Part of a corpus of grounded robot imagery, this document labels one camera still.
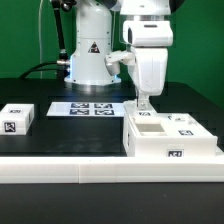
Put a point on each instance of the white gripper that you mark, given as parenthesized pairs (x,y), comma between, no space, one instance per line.
(149,73)

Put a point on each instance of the white marker base plate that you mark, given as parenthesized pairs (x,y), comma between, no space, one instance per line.
(85,109)

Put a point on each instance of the white cabinet door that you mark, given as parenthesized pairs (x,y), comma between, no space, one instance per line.
(182,124)
(140,115)

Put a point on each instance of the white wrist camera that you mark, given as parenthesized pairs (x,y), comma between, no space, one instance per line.
(114,59)

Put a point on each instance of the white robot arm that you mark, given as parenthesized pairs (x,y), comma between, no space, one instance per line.
(135,33)

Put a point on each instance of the white cabinet top block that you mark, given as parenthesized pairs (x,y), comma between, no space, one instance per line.
(16,119)

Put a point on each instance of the white L-shaped fence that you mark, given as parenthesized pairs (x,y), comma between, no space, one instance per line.
(20,164)

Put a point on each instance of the white cabinet body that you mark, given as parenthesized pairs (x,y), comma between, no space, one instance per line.
(150,141)

